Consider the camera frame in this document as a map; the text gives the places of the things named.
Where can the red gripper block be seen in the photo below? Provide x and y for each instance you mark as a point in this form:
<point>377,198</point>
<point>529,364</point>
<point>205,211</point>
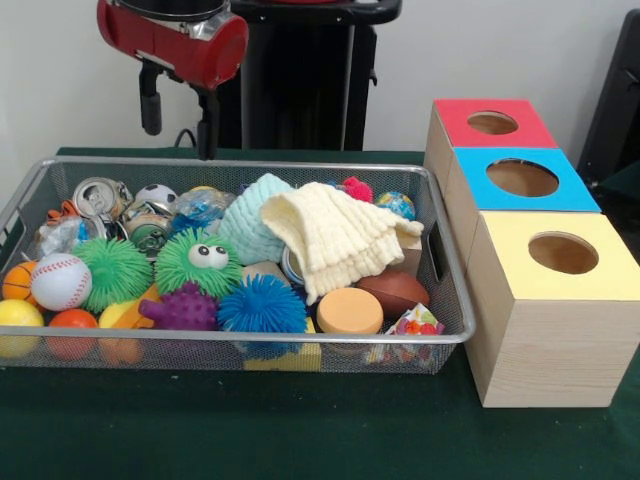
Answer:
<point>160,45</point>

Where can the clear plastic bottle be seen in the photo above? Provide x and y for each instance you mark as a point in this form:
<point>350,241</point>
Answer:
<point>200,210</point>

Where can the clear mesh bin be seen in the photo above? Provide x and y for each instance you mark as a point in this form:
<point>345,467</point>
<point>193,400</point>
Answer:
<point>40,200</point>

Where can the wooden box with three holes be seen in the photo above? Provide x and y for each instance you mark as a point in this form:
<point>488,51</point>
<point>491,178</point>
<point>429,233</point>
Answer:
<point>540,330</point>

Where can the mint green knitted cloth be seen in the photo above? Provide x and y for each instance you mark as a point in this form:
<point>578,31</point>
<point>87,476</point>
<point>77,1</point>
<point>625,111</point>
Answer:
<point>250,220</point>

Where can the green fuzzy ball with eyes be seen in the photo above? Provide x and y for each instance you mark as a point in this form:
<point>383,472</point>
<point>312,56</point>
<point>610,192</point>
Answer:
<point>180,272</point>

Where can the green spiky ball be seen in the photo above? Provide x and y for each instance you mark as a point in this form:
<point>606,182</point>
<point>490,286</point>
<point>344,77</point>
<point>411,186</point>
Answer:
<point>115,272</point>

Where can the purple spiky ball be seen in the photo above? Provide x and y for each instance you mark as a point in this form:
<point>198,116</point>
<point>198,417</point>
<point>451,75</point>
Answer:
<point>185,308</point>

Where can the pale yellow knitted cloth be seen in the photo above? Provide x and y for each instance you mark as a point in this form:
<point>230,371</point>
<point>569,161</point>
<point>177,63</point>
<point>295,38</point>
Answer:
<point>335,240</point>

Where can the white baseball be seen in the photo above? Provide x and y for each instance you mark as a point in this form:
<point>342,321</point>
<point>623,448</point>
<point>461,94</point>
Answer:
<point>60,282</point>

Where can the blue spiky ball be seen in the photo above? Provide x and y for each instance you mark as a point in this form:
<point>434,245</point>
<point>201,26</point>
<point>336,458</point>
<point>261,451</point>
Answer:
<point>262,305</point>

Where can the yellow ball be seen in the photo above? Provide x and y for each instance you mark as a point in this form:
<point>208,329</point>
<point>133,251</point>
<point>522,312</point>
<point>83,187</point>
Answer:
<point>20,318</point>

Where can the orange round disc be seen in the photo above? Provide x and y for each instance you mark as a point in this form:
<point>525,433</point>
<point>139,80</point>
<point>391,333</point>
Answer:
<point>349,310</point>

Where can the small brown football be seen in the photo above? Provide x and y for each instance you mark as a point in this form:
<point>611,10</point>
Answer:
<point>395,293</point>

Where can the dark green table cloth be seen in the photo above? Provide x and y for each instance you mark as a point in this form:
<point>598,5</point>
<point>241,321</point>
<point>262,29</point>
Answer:
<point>200,430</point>

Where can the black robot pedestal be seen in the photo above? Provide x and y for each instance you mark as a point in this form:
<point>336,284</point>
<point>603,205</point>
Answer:
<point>300,90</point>

